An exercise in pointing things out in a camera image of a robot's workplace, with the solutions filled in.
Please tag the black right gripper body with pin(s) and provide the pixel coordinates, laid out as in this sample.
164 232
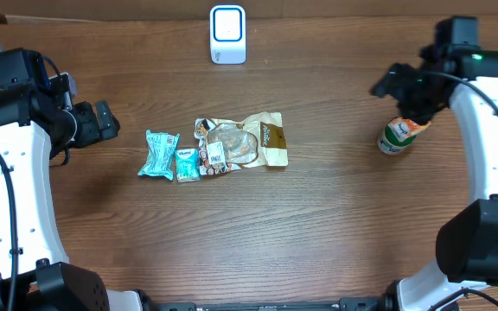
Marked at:
419 98

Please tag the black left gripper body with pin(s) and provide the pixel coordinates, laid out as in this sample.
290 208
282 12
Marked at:
88 130

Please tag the orange tissue pack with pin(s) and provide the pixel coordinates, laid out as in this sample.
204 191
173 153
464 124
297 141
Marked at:
404 128

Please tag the green lid seasoning jar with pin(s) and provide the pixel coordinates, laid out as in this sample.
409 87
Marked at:
389 145

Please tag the teal snack wrapper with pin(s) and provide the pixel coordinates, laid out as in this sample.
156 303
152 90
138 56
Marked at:
161 149

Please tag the teal tissue pack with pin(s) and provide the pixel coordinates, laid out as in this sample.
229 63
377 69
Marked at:
187 165

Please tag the brown white snack bag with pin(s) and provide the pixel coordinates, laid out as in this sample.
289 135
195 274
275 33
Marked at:
227 145

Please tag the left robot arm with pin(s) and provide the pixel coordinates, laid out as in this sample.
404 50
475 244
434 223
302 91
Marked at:
38 121

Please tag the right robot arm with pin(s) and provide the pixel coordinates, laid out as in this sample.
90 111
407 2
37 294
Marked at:
455 74

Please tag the white barcode scanner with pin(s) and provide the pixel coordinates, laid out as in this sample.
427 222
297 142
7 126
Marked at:
227 34

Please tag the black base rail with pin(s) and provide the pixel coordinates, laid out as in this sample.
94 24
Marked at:
266 306

